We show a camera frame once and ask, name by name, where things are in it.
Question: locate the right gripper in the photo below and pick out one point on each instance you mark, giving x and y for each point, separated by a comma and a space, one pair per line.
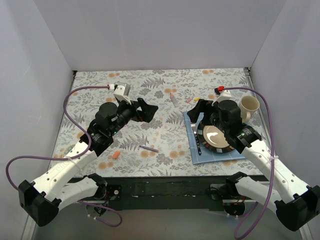
206, 113

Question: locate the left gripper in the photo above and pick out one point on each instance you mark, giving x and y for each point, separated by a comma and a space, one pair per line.
136, 110

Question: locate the purple highlighter pen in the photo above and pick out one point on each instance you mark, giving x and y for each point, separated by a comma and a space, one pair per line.
149, 148

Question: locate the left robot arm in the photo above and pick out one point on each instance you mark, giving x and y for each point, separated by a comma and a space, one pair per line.
45, 196

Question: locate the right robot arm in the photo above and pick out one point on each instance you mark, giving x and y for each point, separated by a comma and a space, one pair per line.
293, 201

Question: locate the brown striped plate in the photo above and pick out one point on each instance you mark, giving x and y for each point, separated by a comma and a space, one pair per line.
213, 139

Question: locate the floral tablecloth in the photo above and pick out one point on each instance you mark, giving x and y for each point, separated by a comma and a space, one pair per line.
166, 132

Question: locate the blue checkered placemat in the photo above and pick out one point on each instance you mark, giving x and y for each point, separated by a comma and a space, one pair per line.
207, 155

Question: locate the cream mug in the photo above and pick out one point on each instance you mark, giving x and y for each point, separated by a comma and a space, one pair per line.
248, 106

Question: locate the patterned small bowl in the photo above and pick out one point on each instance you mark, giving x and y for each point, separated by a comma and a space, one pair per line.
65, 151

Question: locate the black handled fork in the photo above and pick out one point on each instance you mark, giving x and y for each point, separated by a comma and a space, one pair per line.
194, 128

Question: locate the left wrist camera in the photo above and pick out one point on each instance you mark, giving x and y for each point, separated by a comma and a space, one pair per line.
121, 93

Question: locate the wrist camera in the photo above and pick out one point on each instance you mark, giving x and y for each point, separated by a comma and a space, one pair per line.
121, 93
222, 94

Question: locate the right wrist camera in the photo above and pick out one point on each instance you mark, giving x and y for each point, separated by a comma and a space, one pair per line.
222, 94

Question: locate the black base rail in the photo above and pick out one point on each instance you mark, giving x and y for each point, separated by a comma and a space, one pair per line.
170, 193

